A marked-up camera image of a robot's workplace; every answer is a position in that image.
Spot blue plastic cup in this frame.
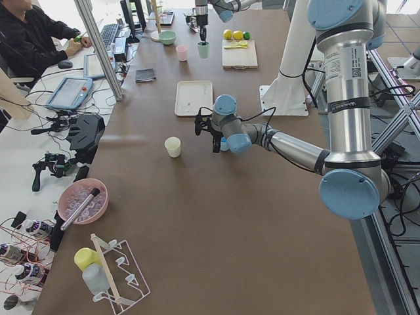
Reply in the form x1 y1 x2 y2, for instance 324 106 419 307
220 137 230 152

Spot white wire cup rack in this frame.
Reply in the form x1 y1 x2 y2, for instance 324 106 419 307
91 234 151 314

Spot wooden cutting board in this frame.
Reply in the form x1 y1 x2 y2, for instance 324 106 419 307
222 39 258 69

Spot grey folded cloth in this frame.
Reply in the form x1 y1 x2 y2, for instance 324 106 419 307
135 68 156 83

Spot cream rabbit tray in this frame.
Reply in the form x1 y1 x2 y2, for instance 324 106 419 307
175 81 213 117

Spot green bowl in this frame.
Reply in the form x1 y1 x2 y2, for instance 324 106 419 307
159 30 177 45

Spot translucent cup on rack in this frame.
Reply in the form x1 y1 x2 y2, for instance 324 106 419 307
82 263 110 295

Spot black keyboard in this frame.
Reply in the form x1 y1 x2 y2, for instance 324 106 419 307
100 24 119 50

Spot yellow-green plastic cup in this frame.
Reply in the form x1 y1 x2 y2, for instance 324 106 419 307
73 247 100 271

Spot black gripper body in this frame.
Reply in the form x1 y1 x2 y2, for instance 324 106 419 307
196 14 208 39
194 110 222 140

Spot aluminium frame post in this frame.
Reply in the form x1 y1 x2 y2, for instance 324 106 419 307
74 0 123 102

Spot yellow plastic knife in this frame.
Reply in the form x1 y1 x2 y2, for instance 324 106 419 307
223 45 248 49

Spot seated person in black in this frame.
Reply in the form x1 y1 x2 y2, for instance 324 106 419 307
1 1 92 87

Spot metal muddler in bowl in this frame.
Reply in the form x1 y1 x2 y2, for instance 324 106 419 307
60 188 100 231

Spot whole yellow lemon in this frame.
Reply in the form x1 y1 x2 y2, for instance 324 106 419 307
232 30 243 41

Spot wooden glass stand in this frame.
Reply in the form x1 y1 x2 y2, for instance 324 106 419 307
147 0 162 42

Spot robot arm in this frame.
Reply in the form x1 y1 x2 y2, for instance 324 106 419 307
195 1 390 220
194 0 259 46

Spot pink plastic cup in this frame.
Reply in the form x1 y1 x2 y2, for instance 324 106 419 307
176 45 188 62

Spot blue teach pendant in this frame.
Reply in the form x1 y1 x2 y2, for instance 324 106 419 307
83 54 105 80
45 77 93 110

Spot green plastic cup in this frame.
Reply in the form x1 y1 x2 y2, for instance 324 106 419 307
197 42 209 58

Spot pink ribbed bowl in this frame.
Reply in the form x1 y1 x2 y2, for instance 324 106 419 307
58 178 109 225

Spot cream plastic cup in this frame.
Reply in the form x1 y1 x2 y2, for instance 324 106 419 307
164 136 181 158

